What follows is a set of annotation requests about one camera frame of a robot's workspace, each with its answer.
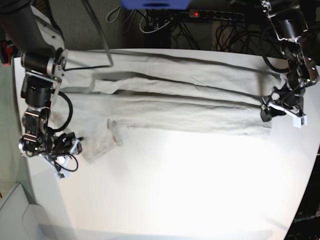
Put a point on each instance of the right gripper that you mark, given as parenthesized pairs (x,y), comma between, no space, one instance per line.
(58,150)

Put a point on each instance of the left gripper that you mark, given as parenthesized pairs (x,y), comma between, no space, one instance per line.
(282,102)

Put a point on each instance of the white t-shirt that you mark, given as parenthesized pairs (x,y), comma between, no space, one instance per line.
(161,92)

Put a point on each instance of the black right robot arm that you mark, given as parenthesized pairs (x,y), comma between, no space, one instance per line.
(32,29)

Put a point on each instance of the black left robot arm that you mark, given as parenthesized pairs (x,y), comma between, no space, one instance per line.
(288,22)

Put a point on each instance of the white plastic bin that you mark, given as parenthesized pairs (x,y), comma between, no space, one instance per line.
(21,220)

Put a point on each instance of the red and blue tools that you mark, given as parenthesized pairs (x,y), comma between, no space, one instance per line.
(7,51)

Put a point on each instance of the white power strip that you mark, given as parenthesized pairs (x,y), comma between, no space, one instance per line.
(216,15)

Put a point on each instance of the blue box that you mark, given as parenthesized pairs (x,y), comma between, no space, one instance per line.
(155,4)

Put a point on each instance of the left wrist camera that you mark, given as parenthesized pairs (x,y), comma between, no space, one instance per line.
(300,121)

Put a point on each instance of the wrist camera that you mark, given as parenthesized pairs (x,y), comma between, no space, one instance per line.
(62,175)
(300,121)

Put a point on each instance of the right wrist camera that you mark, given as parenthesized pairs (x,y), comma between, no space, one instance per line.
(62,175)

